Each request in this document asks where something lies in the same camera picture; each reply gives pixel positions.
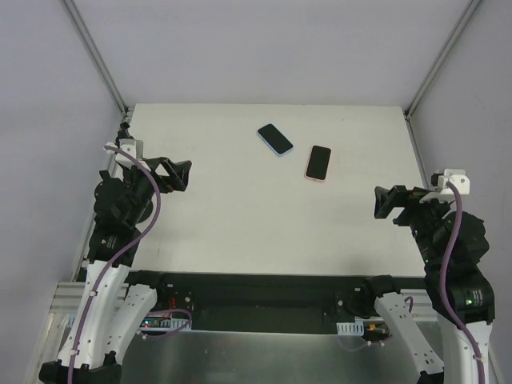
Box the black phone stand one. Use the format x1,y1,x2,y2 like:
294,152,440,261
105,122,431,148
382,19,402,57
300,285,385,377
115,122,133,147

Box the pink case phone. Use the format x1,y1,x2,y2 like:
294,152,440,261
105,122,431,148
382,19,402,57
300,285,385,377
305,146,331,182

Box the blue case phone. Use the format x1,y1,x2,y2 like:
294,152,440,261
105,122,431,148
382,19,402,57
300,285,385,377
257,123,294,156

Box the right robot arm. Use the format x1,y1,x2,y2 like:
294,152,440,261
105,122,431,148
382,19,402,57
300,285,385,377
360,181,495,383

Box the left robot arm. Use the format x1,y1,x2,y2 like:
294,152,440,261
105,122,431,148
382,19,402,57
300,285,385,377
38,157,192,383

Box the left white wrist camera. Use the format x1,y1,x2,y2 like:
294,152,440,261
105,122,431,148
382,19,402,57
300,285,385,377
104,138,144,167

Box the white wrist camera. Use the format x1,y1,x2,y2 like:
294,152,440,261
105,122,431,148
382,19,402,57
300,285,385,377
104,138,144,167
419,168,470,202

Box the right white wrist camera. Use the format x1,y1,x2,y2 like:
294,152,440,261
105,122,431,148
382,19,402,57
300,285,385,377
419,168,470,202

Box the right aluminium frame post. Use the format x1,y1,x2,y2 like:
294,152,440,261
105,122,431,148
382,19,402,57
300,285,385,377
404,0,483,121

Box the aluminium frame post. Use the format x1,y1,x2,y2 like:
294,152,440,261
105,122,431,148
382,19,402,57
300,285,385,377
404,0,483,121
60,0,129,117

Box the right white cable duct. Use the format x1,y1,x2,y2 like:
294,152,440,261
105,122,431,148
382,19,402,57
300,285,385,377
336,321,365,337

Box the white cable duct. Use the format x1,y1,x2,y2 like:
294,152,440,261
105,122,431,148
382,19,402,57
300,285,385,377
336,321,365,337
139,314,192,334

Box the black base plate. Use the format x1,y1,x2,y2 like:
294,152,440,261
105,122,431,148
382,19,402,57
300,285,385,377
119,270,429,332

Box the left white cable duct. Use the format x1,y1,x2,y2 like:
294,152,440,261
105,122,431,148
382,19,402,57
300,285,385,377
139,314,192,334

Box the left aluminium frame post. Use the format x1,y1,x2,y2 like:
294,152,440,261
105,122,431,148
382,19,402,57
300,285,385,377
60,0,129,117

